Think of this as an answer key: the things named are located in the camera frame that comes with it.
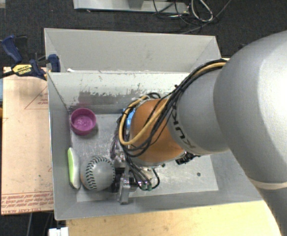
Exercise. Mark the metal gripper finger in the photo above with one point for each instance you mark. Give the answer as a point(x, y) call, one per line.
point(120, 158)
point(125, 190)

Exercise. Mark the grey baseball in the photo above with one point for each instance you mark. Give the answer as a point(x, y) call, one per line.
point(97, 173)

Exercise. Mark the green and white sponge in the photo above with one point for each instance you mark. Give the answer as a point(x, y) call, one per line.
point(73, 168)

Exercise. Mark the purple plastic cup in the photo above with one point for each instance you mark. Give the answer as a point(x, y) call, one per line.
point(82, 122)

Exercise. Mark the brown cardboard board red print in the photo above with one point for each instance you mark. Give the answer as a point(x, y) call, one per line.
point(25, 144)

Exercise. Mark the grey metal bin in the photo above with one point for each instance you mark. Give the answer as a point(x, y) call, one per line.
point(133, 55)

